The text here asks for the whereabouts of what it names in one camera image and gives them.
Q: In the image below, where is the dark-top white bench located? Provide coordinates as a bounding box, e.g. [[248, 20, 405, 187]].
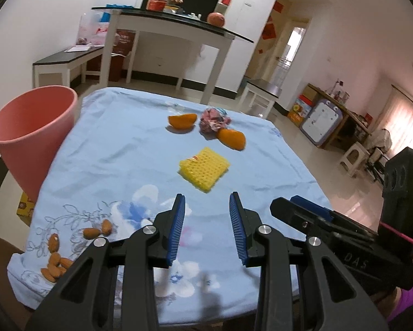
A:
[[32, 46, 105, 88]]

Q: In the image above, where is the red printed carton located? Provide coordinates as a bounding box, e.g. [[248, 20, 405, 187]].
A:
[[117, 31, 136, 56]]

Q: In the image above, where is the wooden desk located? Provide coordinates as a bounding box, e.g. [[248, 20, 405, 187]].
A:
[[306, 83, 372, 152]]

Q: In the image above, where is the dark-top white stool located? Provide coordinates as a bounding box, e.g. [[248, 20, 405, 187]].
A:
[[239, 79, 283, 118]]

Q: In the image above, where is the pink curtain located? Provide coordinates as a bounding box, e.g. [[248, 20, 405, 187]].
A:
[[382, 86, 413, 152]]

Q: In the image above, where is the white glass-top dining table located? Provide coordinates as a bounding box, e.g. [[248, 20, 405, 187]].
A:
[[91, 6, 255, 106]]

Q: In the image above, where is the red paper wall decoration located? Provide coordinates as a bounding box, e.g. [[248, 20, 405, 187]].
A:
[[260, 2, 286, 54]]

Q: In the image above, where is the pile of almonds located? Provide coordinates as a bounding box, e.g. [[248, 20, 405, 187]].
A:
[[40, 219, 113, 282]]

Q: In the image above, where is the light blue floral tablecloth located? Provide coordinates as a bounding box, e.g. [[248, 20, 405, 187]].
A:
[[7, 87, 333, 326]]

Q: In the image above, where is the white plastic stool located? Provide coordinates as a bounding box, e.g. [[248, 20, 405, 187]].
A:
[[340, 142, 370, 178]]

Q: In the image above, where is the white door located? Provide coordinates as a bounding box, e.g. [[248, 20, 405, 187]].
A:
[[272, 17, 310, 87]]

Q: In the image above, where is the yellow cardboard box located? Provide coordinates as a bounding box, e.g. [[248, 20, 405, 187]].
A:
[[16, 193, 38, 226]]

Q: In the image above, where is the children's drawing board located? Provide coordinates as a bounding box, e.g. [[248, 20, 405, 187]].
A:
[[299, 98, 343, 147]]

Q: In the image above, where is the floral wrapper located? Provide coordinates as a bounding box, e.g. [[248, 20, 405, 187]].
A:
[[199, 108, 232, 135]]

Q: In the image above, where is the red bin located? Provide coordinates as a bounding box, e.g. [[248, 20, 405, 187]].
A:
[[108, 53, 129, 81]]

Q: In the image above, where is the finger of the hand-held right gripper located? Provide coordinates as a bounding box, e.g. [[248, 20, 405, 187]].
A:
[[291, 196, 380, 237], [270, 197, 372, 246]]

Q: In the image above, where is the pink plastic bag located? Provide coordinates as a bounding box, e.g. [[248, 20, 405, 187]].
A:
[[77, 12, 119, 47]]

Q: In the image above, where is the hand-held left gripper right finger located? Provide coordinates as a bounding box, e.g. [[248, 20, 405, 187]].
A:
[[229, 191, 389, 331]]

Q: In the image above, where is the orange peel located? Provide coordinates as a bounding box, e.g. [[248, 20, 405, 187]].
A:
[[217, 128, 246, 151], [168, 113, 197, 132]]

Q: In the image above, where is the colourful cardboard box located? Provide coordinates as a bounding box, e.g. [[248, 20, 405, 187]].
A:
[[288, 95, 312, 127]]

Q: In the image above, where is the pink plastic bucket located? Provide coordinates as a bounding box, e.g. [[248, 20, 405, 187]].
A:
[[0, 86, 79, 202]]

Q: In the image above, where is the yellow foam net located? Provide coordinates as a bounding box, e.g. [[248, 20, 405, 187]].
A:
[[178, 146, 231, 194]]

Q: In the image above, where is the reddish round fruit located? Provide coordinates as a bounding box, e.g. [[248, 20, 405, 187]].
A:
[[207, 12, 226, 27]]

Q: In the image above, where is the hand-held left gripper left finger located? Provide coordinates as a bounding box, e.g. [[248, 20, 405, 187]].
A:
[[25, 193, 186, 331]]

